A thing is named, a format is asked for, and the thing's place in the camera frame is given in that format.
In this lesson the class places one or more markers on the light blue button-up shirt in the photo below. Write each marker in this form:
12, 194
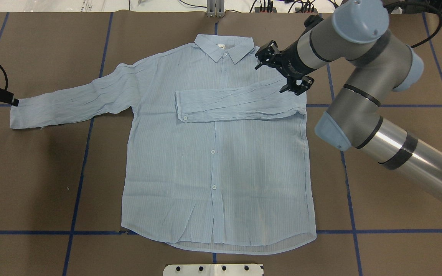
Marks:
217, 158

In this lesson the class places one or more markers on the aluminium frame post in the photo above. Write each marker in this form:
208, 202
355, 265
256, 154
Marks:
215, 8

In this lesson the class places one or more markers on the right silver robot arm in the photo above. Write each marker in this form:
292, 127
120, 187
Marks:
358, 32

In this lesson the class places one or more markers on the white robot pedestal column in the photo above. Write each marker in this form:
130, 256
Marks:
236, 269

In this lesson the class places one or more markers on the orange black terminal block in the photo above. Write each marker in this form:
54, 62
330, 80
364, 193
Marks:
263, 6

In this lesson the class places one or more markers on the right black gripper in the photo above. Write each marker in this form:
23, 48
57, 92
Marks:
291, 61

